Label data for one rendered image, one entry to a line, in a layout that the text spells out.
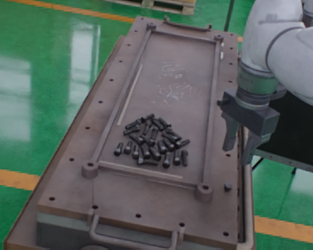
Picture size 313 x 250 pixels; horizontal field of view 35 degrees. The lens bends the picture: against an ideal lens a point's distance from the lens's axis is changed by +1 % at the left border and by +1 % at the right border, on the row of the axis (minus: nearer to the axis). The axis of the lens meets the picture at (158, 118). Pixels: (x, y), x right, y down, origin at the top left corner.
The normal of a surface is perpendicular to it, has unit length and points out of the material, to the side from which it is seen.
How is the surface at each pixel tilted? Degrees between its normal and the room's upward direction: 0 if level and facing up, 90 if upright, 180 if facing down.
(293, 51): 56
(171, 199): 0
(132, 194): 0
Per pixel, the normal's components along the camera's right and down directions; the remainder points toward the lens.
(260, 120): -0.79, 0.22
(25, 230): 0.14, -0.84
